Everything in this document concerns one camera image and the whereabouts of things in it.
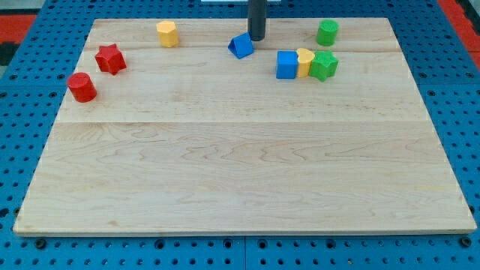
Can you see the yellow hexagon block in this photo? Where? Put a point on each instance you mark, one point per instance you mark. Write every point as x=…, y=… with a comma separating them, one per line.
x=167, y=33

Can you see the blue cube block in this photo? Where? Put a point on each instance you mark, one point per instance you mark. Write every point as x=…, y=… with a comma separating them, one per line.
x=287, y=64

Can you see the yellow heart block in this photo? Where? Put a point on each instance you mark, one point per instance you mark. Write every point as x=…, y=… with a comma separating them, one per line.
x=305, y=58

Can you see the green star block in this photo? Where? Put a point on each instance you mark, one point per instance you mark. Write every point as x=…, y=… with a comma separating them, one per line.
x=323, y=66

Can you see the light wooden board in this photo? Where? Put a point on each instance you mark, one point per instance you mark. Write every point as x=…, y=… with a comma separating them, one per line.
x=192, y=141

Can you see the green cylinder block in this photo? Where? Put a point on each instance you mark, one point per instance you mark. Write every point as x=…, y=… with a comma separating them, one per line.
x=327, y=32

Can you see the blue triangle block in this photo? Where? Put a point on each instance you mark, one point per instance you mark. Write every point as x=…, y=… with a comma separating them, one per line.
x=241, y=46

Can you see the red star block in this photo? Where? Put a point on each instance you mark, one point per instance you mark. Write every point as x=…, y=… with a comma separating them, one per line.
x=110, y=59

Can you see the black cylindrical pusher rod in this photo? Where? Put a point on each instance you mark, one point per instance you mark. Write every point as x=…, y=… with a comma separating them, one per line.
x=256, y=19

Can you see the red cylinder block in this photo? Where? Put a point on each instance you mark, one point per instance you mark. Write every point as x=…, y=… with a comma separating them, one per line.
x=81, y=87

